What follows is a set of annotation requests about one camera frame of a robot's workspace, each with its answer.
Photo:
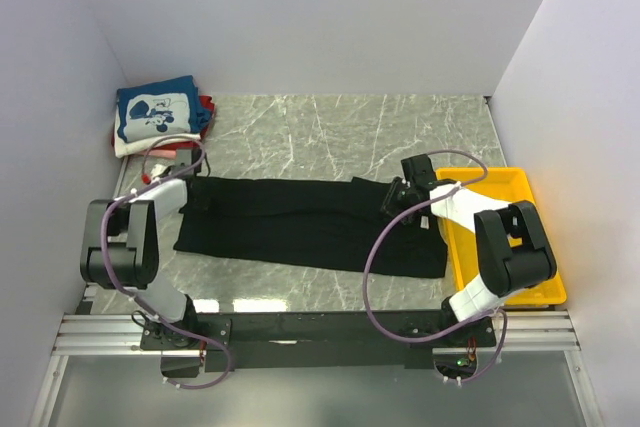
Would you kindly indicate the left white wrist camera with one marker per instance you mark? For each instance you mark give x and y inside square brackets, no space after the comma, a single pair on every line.
[157,172]

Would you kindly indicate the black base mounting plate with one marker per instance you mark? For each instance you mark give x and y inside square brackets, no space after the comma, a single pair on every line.
[308,339]

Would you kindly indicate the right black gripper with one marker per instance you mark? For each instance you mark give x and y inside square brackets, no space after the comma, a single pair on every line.
[389,207]

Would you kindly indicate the black t shirt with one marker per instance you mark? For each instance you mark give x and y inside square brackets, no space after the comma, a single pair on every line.
[322,224]

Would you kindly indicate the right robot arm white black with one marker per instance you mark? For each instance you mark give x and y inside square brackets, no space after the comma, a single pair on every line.
[512,248]

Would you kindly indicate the pink folded t shirt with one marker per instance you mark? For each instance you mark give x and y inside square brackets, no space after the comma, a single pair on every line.
[163,153]

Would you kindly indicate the yellow plastic tray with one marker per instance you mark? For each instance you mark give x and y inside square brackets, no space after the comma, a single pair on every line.
[508,184]

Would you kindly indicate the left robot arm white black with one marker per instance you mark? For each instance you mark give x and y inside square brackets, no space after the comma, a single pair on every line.
[120,250]

